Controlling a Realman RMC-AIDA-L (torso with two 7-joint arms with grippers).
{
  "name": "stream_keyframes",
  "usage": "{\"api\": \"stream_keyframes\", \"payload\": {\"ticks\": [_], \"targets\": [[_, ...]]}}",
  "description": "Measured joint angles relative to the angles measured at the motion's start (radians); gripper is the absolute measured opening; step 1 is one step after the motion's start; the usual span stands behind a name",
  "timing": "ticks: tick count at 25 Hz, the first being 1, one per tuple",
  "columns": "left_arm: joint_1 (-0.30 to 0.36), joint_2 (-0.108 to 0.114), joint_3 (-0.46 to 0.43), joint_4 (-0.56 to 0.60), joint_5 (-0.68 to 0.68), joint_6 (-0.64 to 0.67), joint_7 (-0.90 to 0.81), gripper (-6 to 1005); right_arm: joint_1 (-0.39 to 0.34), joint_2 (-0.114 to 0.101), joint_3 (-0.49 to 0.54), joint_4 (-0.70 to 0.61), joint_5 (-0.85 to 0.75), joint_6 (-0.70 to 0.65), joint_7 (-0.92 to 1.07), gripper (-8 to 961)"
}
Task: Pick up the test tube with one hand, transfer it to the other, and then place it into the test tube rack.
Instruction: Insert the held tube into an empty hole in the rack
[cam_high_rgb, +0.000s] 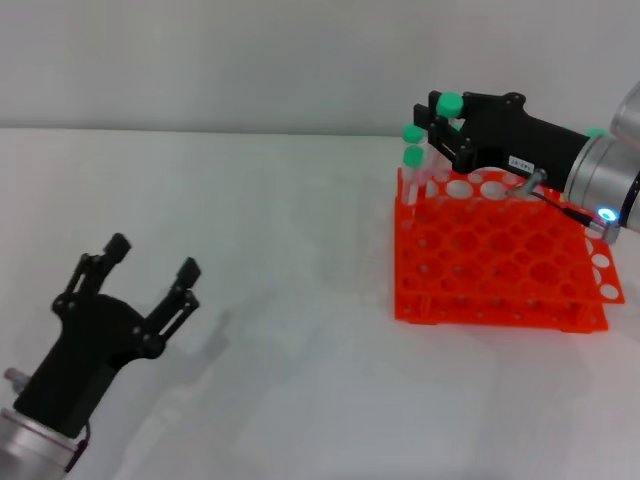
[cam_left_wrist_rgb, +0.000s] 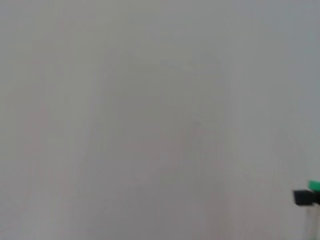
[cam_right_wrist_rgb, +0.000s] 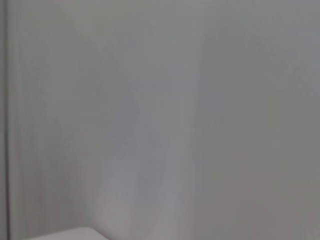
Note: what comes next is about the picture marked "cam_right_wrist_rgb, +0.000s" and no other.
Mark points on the white rounded-corner panel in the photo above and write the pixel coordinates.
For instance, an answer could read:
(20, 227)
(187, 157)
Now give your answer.
(75, 235)

